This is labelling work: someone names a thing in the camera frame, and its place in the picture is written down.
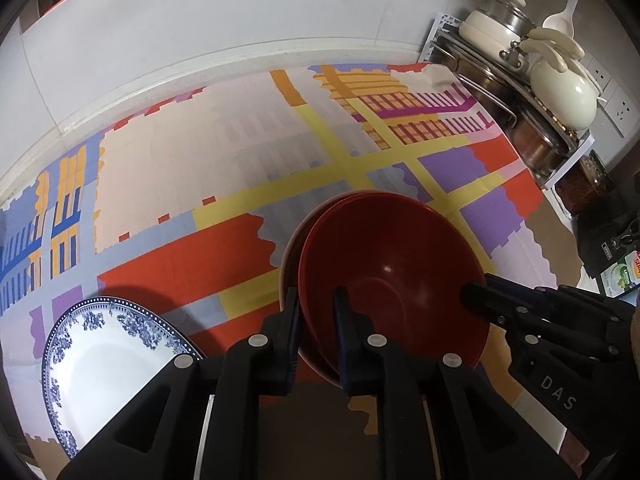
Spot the red bowl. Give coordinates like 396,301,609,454
298,195,483,391

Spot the white bowl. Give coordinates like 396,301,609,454
278,200,346,391

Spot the colourful patterned mat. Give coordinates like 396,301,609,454
0,62,586,480

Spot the cream cooking pot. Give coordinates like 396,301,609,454
459,7,531,57

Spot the blue floral white plate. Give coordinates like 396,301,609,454
42,297,207,461

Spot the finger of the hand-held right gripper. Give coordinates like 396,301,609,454
482,272,608,323
459,282,543,348

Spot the white rice paddle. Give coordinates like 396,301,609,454
542,0,583,41

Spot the black box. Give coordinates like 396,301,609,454
575,210,640,281

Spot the white wall socket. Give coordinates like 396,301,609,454
601,82,640,137
587,57,615,90

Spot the glass pot lid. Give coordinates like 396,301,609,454
480,0,536,36

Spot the glass jar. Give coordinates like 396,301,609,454
555,151,616,213

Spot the white pot rack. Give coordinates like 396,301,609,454
417,12,598,191

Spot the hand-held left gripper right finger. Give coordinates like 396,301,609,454
332,287,576,480

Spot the green white carton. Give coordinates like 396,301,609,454
600,250,640,303

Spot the cream kettle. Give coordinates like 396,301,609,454
520,27,601,131

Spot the steel pot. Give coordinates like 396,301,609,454
510,105,568,173
452,52,516,126

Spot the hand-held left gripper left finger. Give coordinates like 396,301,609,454
56,287,303,480

